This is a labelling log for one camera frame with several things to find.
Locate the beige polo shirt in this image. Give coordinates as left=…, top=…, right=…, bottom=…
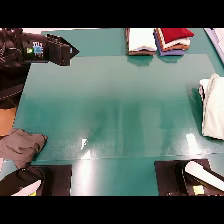
left=200, top=73, right=224, bottom=141

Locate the red folded garment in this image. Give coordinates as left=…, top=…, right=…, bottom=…
left=158, top=28, right=195, bottom=44

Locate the white folded garment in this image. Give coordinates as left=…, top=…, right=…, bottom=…
left=127, top=28, right=158, bottom=53

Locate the blue folded garment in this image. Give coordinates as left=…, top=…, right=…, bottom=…
left=153, top=29, right=186, bottom=57

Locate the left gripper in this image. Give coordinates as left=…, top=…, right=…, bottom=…
left=21, top=33, right=74, bottom=67

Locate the grey-brown garment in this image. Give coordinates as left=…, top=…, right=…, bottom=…
left=0, top=127, right=49, bottom=170

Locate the brown folded garment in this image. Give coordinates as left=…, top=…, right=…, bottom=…
left=127, top=48, right=158, bottom=56

